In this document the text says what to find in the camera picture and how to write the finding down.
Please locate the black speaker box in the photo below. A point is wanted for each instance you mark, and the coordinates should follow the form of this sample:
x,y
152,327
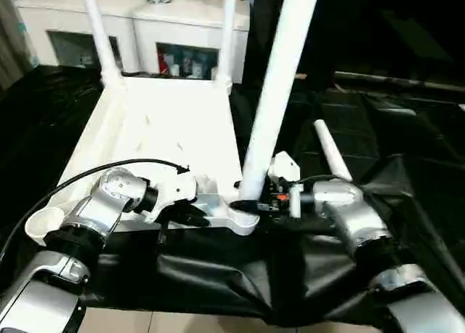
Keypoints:
x,y
323,27

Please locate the red packet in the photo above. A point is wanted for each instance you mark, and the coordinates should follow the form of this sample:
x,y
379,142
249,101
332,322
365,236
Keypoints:
x,y
166,64

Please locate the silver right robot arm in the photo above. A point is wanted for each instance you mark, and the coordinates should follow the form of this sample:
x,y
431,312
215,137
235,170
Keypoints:
x,y
356,216

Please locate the grey curtain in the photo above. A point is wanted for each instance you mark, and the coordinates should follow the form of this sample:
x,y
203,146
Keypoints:
x,y
14,46

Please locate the black plastic mat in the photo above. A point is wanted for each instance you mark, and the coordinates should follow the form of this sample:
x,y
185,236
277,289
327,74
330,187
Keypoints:
x,y
399,147

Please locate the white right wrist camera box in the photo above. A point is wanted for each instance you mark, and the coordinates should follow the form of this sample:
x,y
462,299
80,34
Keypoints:
x,y
287,165

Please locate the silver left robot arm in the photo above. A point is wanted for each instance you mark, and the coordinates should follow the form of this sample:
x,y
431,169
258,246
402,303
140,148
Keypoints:
x,y
105,198

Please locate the white plastic table leg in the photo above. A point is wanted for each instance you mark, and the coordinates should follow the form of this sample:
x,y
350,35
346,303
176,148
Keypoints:
x,y
227,38
332,147
279,75
101,38

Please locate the white glass-door cabinet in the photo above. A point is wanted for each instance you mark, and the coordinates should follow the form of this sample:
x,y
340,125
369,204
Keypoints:
x,y
163,20

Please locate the white plastic table top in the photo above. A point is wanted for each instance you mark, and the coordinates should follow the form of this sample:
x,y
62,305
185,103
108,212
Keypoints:
x,y
163,122

